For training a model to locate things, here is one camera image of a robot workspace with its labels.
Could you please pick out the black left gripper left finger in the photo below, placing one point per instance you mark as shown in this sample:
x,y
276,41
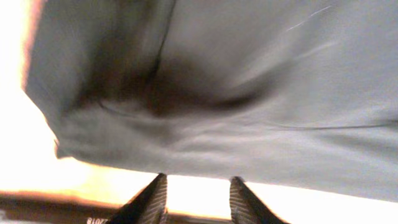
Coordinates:
x,y
147,207

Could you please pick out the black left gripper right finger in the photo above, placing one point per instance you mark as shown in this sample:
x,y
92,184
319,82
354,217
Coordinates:
x,y
246,207

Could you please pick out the black t-shirt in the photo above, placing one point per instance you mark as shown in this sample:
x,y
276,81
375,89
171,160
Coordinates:
x,y
297,93

